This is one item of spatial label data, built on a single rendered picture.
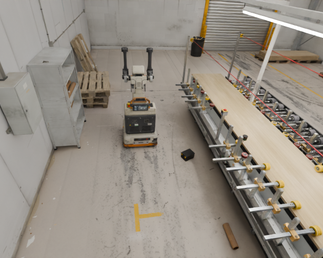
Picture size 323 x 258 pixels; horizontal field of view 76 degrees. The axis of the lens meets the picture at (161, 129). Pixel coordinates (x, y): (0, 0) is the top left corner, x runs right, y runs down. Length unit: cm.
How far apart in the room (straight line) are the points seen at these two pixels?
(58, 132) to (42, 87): 83
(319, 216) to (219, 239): 116
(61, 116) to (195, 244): 273
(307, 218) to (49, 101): 353
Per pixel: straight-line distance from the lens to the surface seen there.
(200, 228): 304
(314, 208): 261
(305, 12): 246
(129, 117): 356
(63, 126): 381
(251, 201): 258
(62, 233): 310
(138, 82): 363
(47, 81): 345
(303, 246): 251
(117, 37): 962
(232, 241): 299
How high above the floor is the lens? 262
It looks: 36 degrees down
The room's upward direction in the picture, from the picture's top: 4 degrees clockwise
